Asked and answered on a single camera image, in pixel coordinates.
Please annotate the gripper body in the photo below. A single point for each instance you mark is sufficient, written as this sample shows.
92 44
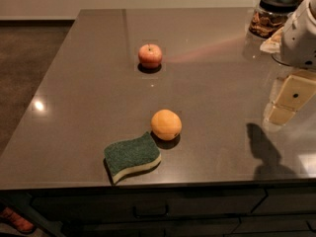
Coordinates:
300 39

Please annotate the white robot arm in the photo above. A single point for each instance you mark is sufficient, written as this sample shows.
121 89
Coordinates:
297 49

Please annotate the red apple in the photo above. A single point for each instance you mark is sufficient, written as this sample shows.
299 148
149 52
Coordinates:
150 56

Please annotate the glass jar with black lid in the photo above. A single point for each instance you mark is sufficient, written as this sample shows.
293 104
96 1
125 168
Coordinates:
270 15

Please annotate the orange fruit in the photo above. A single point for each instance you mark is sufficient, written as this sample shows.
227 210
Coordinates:
166 125

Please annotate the green and yellow sponge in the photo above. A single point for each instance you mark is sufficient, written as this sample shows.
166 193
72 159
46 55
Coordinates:
130 157

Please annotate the dark cabinet drawer front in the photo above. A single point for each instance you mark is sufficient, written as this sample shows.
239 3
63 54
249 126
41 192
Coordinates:
118 207

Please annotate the orange object on floor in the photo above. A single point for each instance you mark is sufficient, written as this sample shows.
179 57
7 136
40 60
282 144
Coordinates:
10 217

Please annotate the dark cabinet drawer handle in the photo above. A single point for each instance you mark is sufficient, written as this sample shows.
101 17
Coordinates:
150 212

